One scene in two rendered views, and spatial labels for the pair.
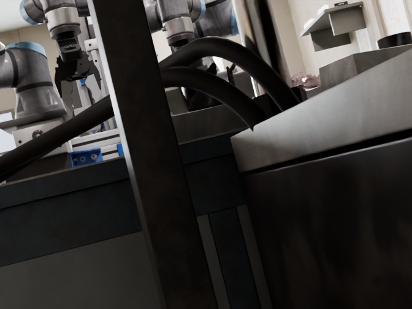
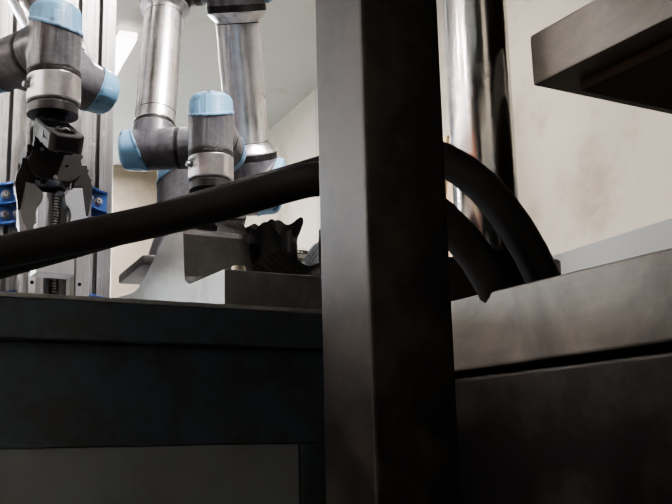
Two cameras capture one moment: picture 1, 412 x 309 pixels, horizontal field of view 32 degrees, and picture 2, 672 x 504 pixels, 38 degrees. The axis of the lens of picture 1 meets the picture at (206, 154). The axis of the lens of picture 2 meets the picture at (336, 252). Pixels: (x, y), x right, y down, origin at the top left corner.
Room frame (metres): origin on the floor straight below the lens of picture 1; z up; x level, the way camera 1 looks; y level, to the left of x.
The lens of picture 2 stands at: (0.32, 0.28, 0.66)
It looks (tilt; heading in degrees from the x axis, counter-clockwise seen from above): 12 degrees up; 342
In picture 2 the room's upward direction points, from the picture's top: 1 degrees counter-clockwise
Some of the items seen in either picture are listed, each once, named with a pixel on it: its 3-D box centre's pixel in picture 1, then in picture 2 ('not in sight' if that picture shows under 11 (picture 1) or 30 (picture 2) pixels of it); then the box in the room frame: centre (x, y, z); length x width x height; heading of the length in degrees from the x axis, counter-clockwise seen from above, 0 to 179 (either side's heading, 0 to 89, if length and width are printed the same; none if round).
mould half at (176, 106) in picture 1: (197, 118); (239, 301); (1.62, 0.00, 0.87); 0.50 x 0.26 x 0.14; 12
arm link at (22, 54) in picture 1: (26, 65); not in sight; (2.21, 0.47, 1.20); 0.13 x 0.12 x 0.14; 125
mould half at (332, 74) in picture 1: (332, 96); not in sight; (1.77, -0.33, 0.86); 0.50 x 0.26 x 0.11; 29
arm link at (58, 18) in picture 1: (62, 21); (51, 93); (1.69, 0.25, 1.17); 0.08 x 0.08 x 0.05
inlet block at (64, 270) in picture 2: (86, 122); (43, 262); (1.71, 0.25, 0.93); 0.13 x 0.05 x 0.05; 12
